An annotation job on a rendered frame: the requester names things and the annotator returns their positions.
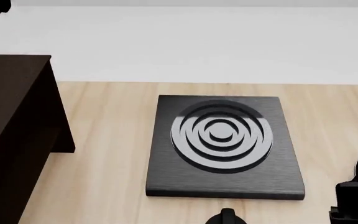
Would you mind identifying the dark brown wooden cabinet shelf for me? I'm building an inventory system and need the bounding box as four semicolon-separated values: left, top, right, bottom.
0;54;76;224

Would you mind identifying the grey concentric ring burner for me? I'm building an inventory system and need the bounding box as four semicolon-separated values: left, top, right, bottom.
170;99;274;174

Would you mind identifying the black square stove plate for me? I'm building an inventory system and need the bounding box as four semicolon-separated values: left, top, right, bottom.
145;94;306;200

